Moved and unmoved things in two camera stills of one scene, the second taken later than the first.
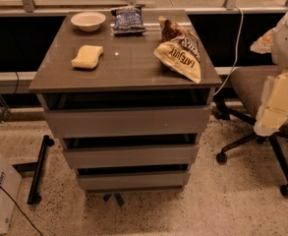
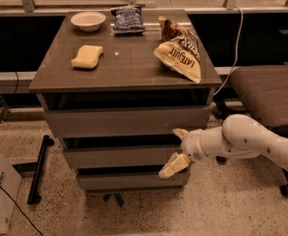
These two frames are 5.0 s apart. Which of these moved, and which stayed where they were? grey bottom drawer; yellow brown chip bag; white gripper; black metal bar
Moved: white gripper
Stayed: black metal bar; yellow brown chip bag; grey bottom drawer
